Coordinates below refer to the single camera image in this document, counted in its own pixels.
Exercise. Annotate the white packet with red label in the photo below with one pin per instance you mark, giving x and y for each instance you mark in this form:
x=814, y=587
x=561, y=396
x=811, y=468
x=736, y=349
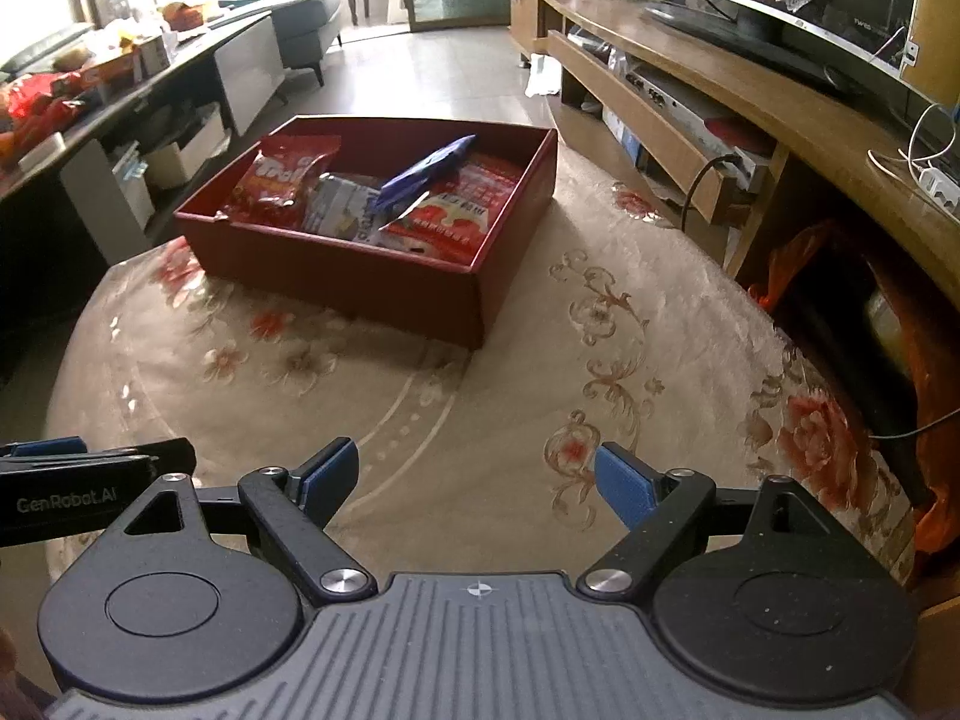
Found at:
x=450, y=229

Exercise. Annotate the silver media player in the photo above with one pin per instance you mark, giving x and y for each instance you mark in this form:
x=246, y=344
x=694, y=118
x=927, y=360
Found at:
x=675, y=101

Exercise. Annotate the wooden television cabinet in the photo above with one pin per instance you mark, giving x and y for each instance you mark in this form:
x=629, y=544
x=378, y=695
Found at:
x=787, y=120

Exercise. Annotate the white power strip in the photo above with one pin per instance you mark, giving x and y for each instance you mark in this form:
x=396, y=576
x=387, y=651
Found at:
x=941, y=184

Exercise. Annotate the orange plastic bag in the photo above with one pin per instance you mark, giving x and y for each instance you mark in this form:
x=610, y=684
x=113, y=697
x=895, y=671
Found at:
x=810, y=255

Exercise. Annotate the grey sofa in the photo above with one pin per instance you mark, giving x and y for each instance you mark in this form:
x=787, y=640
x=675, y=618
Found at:
x=307, y=22

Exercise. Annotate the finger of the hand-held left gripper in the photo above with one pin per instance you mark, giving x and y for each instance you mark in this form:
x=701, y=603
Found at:
x=45, y=448
x=165, y=457

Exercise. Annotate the white plastic bag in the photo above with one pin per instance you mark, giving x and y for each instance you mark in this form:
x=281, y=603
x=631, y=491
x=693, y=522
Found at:
x=544, y=75

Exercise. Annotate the dark low table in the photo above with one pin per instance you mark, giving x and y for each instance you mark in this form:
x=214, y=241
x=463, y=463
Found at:
x=37, y=255

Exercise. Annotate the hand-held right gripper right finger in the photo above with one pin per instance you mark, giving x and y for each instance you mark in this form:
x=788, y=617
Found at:
x=626, y=487

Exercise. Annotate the white storage box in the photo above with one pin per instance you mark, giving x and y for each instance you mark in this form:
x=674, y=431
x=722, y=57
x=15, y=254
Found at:
x=184, y=154

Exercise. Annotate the navy blue snack packet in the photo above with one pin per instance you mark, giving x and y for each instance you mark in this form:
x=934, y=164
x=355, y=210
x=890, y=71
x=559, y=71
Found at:
x=420, y=172

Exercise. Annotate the red cardboard box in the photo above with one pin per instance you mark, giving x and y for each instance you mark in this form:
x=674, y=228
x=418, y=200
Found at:
x=337, y=277

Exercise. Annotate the black television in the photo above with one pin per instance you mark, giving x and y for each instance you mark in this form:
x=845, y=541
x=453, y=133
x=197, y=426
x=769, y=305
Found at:
x=825, y=7

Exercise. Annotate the red gummy candy packet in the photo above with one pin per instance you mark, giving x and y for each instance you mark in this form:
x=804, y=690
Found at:
x=281, y=180

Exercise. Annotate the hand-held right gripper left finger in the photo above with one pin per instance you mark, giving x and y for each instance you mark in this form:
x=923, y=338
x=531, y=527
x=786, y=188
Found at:
x=330, y=476

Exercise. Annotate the blue and white packet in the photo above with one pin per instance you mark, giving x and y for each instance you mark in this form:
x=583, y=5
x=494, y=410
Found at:
x=337, y=210

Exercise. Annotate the red plastic bag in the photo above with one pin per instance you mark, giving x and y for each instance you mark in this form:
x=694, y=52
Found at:
x=37, y=101

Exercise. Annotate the small cardboard box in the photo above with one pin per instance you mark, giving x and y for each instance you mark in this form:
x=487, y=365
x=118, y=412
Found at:
x=154, y=52

